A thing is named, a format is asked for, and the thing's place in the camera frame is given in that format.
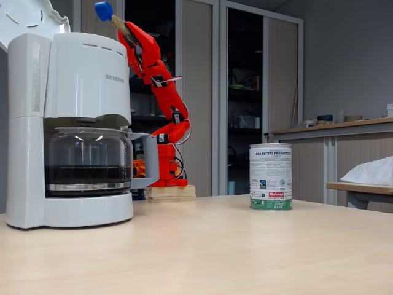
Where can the white drip coffee maker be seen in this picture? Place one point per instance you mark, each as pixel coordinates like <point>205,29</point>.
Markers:
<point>86,77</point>

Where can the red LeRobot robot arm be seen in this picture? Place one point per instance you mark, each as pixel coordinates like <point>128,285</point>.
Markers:
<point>169,98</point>

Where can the small white cup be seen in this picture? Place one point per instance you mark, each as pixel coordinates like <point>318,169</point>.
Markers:
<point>308,123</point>

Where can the beige tape roll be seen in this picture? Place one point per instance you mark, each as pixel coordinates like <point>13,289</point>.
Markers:
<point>353,118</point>

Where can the white and green coffee tin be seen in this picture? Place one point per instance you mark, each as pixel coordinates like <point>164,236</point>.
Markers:
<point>270,172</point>

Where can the grey cabinet with beige doors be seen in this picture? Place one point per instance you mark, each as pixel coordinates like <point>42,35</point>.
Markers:
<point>282,77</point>
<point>196,46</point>

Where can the wooden robot base block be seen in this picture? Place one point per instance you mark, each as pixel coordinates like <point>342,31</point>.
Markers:
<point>172,195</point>

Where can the white box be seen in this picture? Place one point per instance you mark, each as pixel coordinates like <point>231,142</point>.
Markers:
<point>390,110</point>

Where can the wooden side table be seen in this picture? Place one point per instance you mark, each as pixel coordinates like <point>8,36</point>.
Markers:
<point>356,188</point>

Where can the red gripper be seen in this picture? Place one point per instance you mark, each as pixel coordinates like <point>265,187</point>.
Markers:
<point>137,39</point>

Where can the white plastic bag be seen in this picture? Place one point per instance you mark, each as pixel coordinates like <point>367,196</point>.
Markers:
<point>371,172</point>

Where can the dark blue tape roll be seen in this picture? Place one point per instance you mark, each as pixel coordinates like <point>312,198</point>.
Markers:
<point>325,118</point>

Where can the low grey cabinet wooden top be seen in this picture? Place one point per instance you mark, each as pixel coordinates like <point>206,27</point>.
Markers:
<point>310,159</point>

